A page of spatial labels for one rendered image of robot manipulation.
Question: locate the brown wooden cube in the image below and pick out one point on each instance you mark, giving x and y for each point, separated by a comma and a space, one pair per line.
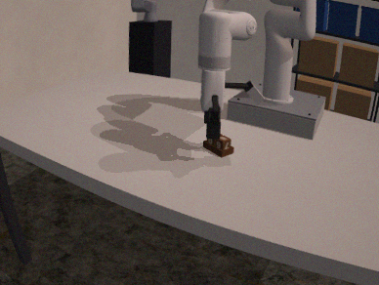
223, 143
211, 141

